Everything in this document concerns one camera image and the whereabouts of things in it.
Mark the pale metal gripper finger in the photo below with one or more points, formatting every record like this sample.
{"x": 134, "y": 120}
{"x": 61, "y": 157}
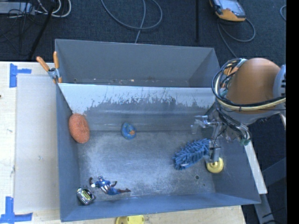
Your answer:
{"x": 198, "y": 124}
{"x": 215, "y": 153}

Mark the blue microfibre duster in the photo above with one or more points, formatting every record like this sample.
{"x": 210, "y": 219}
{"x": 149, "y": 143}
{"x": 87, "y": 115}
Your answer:
{"x": 189, "y": 154}

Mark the grey metal bin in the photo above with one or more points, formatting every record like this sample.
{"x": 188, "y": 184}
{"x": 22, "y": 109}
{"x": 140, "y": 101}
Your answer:
{"x": 140, "y": 162}

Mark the blue rubber duck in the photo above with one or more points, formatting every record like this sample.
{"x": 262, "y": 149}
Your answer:
{"x": 128, "y": 130}

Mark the yellow plastic disc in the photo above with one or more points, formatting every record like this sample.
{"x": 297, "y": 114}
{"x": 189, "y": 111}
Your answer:
{"x": 129, "y": 219}

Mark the blue action figure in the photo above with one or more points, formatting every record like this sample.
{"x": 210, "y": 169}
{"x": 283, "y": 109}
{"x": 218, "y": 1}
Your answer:
{"x": 105, "y": 185}

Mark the orange scouring pad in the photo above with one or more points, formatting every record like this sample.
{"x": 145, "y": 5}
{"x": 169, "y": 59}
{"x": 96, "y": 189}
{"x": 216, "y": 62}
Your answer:
{"x": 79, "y": 128}

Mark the black and yellow tape measure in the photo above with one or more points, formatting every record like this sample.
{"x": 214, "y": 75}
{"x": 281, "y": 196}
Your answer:
{"x": 86, "y": 195}

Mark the pale flat board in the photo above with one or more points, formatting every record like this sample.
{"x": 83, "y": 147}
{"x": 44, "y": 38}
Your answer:
{"x": 35, "y": 136}

